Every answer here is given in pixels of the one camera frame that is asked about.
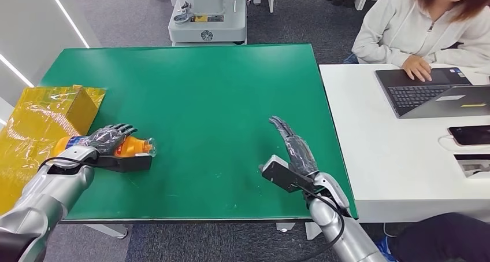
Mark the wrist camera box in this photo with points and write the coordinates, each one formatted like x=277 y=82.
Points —
x=126 y=163
x=279 y=174

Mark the person's hand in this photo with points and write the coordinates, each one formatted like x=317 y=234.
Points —
x=417 y=67

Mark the black smartphone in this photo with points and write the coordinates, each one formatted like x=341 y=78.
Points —
x=472 y=135

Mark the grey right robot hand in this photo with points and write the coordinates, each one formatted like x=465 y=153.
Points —
x=300 y=155

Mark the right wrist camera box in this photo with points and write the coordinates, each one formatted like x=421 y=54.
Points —
x=279 y=174

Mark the person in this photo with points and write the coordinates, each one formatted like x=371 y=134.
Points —
x=402 y=26

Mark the dark grey laptop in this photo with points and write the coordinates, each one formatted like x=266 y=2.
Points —
x=421 y=95

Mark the green table mat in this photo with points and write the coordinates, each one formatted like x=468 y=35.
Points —
x=210 y=118

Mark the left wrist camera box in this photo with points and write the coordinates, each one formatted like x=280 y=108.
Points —
x=126 y=163

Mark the orange plastic bottle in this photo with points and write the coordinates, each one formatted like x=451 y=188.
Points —
x=132 y=146

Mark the white desktop device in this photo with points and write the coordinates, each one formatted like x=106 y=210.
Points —
x=472 y=165

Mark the white desk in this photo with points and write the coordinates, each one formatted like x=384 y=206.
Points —
x=390 y=157

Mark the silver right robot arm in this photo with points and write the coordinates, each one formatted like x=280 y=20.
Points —
x=344 y=233

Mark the person's leg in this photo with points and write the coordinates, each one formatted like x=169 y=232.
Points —
x=440 y=239

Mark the white table foot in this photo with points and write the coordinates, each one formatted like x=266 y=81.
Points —
x=109 y=230
x=286 y=227
x=310 y=232

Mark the white machine base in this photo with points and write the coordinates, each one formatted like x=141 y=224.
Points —
x=212 y=26

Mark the yellow film-wrapped cardboard box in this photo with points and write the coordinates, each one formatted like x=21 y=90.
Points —
x=34 y=122

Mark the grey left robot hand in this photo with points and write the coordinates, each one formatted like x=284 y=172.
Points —
x=105 y=139

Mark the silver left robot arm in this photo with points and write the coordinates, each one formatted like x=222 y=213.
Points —
x=46 y=199

